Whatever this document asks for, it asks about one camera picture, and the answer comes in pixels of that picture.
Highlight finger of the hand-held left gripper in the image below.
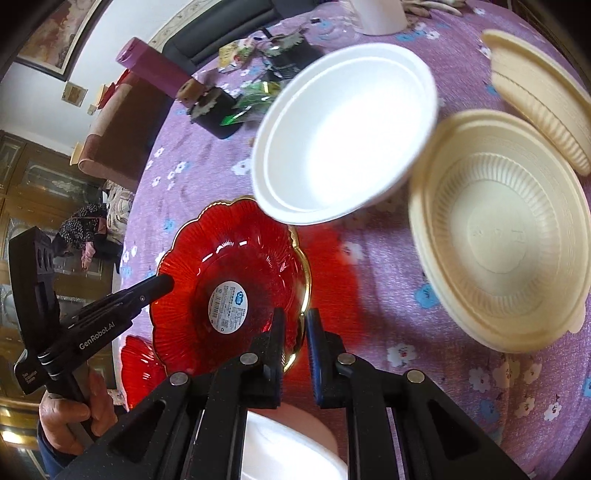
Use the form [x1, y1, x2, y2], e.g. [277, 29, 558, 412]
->
[65, 275, 175, 326]

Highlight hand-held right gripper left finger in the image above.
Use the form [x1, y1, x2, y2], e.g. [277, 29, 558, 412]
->
[46, 307, 287, 480]

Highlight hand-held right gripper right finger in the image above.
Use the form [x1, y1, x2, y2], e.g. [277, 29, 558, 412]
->
[307, 308, 532, 480]

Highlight red glass plate gold rim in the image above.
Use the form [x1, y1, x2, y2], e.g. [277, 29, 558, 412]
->
[150, 196, 312, 377]
[120, 335, 168, 409]

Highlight white foam bowl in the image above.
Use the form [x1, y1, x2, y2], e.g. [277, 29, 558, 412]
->
[244, 408, 348, 480]
[252, 43, 438, 226]

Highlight cream ribbed plastic bowl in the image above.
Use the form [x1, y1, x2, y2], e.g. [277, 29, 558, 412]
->
[482, 29, 591, 176]
[409, 109, 591, 354]

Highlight person's left forearm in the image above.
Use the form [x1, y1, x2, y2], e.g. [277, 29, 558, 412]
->
[37, 429, 70, 480]

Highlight person's left hand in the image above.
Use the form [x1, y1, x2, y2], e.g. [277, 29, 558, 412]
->
[38, 369, 118, 455]

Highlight printed blanket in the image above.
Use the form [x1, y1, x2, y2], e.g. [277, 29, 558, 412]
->
[104, 180, 137, 241]

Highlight purple floral tablecloth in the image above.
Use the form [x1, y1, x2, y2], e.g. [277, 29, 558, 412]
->
[117, 0, 591, 480]

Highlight wooden glass-door cabinet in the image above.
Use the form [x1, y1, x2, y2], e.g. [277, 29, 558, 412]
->
[0, 129, 109, 416]

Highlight brown armchair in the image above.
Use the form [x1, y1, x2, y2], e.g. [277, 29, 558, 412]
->
[69, 69, 185, 192]

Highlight red box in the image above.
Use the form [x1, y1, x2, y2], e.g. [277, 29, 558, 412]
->
[97, 69, 134, 104]

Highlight small framed picture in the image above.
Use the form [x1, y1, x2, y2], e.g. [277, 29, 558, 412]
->
[62, 82, 88, 107]

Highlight green snack packet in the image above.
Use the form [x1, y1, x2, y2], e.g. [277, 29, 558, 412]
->
[222, 83, 282, 127]

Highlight purple thermos bottle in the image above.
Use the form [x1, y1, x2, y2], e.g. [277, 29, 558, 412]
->
[115, 38, 195, 100]

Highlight yellow snack packet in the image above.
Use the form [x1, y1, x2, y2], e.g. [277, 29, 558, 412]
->
[217, 39, 264, 72]

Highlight black leather sofa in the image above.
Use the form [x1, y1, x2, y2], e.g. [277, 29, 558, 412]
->
[164, 0, 365, 79]

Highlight white plastic jar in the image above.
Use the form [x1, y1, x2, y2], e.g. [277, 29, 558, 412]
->
[346, 0, 409, 35]

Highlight white cotton gloves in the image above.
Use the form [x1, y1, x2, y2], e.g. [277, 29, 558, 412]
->
[402, 0, 465, 17]

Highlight large framed wall painting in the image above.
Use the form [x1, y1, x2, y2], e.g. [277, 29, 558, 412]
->
[16, 0, 114, 83]

